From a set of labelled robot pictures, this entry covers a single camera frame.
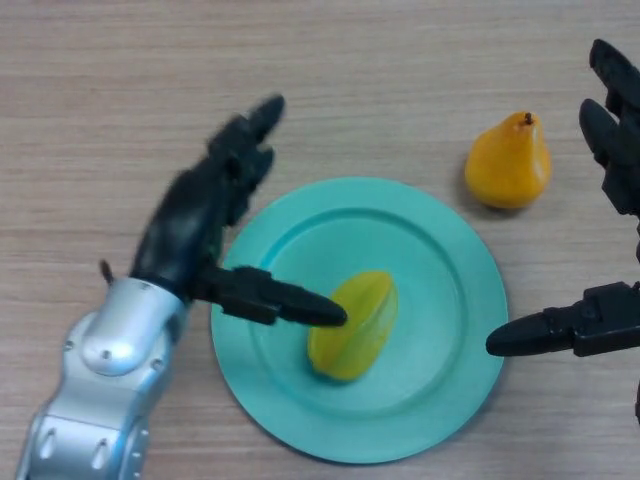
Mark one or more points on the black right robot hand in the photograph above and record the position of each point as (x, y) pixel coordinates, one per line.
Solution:
(605, 325)

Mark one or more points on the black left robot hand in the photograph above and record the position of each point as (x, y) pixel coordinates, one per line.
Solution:
(185, 225)

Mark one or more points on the yellow starfruit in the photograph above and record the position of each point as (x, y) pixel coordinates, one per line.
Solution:
(360, 340)

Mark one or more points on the green round plate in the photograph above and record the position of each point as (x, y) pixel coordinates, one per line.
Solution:
(425, 350)

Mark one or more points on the orange yellow pear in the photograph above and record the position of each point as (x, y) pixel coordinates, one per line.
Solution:
(507, 165)

